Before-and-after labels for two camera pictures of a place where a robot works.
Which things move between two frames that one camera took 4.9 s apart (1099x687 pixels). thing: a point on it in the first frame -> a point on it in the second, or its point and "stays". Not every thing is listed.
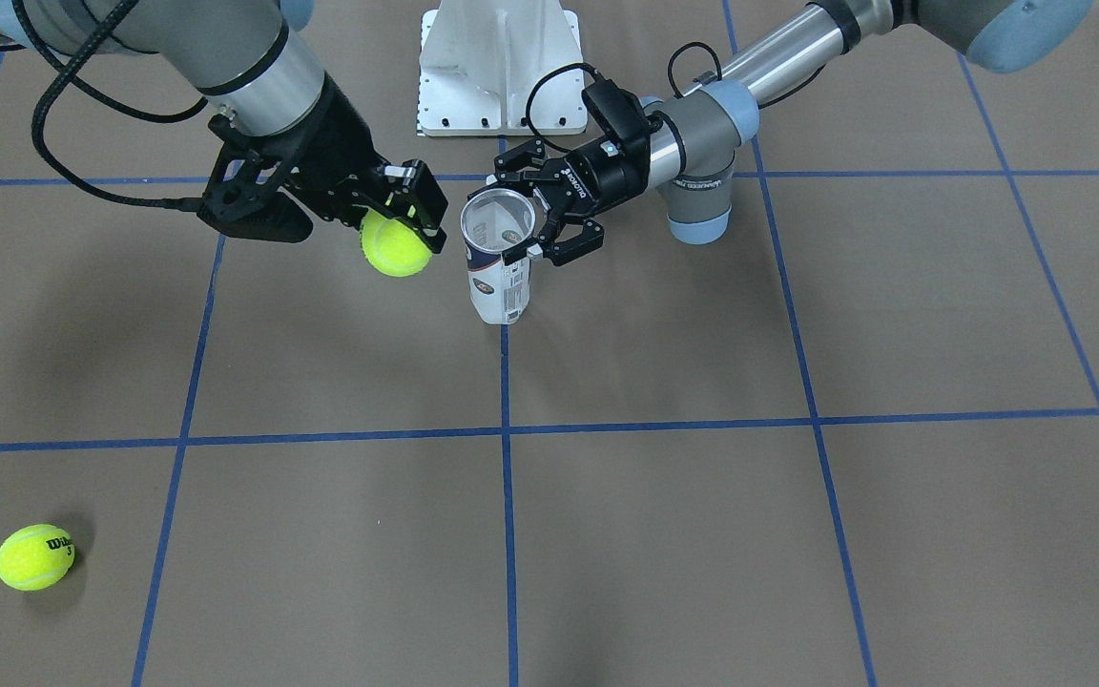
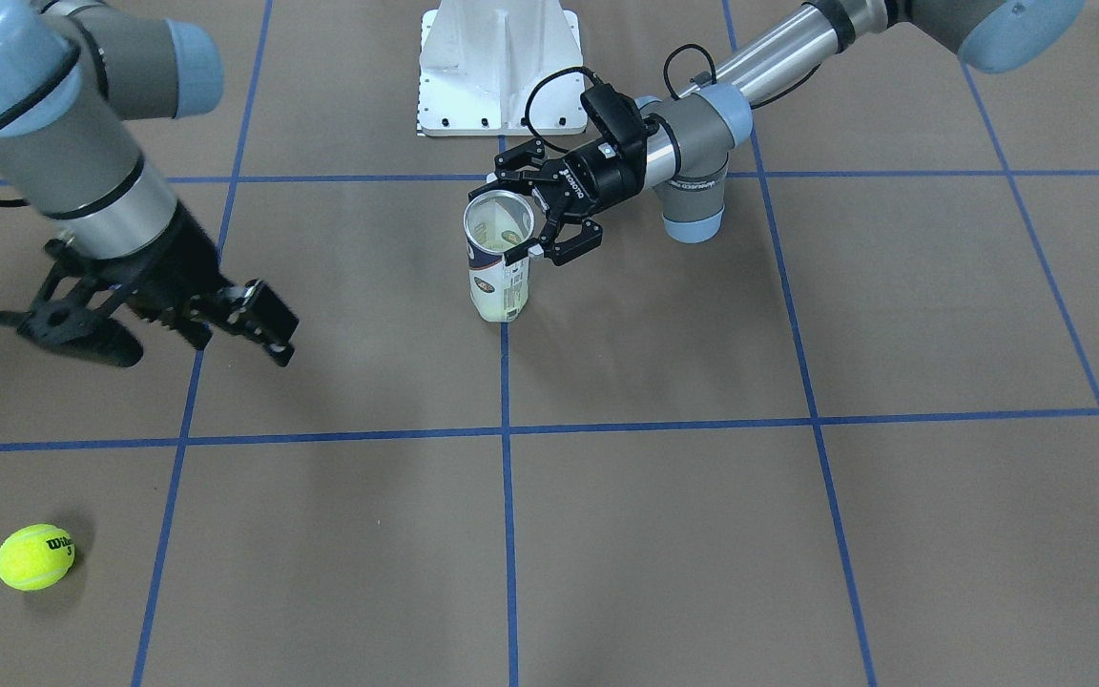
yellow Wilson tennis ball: (35, 557) stays
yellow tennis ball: (393, 245) -> (499, 298)
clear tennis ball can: (493, 219) stays
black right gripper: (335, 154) -> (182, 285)
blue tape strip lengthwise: (509, 533) stays
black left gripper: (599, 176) stays
